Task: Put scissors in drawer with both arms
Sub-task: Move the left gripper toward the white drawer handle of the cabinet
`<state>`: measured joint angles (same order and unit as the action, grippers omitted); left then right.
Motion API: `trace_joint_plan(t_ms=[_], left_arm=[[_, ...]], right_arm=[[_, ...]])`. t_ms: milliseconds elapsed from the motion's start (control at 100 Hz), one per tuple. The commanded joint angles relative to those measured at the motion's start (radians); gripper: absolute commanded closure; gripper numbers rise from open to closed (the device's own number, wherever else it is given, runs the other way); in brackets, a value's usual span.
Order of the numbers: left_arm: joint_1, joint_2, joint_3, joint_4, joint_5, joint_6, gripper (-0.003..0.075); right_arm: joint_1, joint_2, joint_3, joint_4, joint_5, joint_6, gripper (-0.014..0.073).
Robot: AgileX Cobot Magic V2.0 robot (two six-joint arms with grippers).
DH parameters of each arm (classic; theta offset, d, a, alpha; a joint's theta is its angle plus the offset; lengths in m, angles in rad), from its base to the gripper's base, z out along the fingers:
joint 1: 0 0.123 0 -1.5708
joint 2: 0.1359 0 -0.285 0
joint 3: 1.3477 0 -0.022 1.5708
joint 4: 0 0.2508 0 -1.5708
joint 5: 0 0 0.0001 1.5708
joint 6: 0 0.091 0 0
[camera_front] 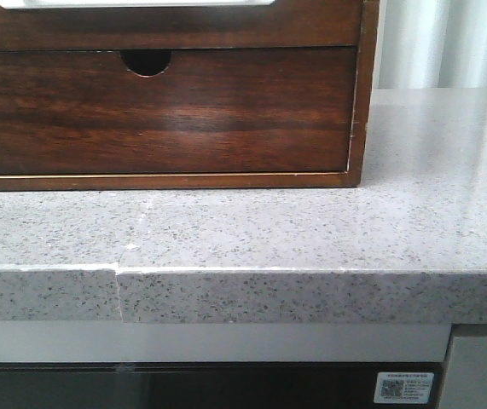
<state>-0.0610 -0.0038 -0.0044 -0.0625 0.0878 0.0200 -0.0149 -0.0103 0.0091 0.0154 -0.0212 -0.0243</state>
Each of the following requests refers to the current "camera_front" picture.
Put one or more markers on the grey cabinet door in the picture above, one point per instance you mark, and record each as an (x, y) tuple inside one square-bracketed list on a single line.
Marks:
[(465, 378)]

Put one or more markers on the black glass appliance door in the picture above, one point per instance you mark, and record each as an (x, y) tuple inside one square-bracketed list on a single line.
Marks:
[(202, 385)]

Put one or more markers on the white tray in drawer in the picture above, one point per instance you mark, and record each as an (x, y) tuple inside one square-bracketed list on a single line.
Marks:
[(95, 4)]

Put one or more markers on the white corrugated back panel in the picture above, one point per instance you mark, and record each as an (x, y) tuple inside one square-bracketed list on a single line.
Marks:
[(431, 44)]

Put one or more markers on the dark wooden drawer cabinet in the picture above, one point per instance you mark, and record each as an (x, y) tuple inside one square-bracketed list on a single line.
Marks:
[(149, 62)]

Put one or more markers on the white QR code sticker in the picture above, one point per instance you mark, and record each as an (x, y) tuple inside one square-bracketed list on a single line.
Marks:
[(403, 387)]

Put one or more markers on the wooden drawer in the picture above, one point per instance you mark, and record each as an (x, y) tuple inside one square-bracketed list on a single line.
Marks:
[(209, 111), (280, 24)]

